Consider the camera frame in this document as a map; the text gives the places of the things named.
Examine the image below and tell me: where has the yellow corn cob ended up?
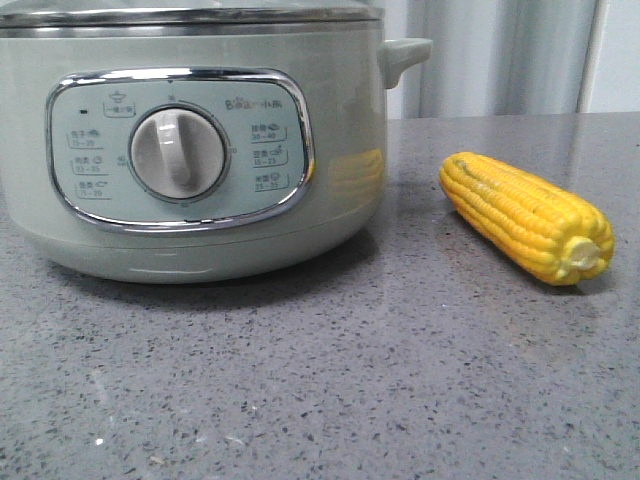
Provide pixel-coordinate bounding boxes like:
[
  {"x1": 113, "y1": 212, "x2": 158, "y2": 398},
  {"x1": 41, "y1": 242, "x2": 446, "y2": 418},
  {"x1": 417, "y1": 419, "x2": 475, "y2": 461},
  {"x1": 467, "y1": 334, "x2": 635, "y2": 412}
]
[{"x1": 439, "y1": 152, "x2": 615, "y2": 286}]

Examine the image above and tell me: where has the grey pot control knob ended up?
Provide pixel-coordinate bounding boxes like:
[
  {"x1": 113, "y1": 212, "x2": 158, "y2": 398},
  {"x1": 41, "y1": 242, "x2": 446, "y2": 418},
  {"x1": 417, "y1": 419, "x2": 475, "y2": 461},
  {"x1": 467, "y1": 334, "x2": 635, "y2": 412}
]
[{"x1": 130, "y1": 107, "x2": 226, "y2": 200}]

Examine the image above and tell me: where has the pale green electric cooking pot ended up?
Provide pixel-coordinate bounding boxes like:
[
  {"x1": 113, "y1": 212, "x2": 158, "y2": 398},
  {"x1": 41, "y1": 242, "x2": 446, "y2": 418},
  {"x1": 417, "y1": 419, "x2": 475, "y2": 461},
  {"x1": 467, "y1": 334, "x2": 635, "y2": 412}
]
[{"x1": 1, "y1": 20, "x2": 431, "y2": 283}]

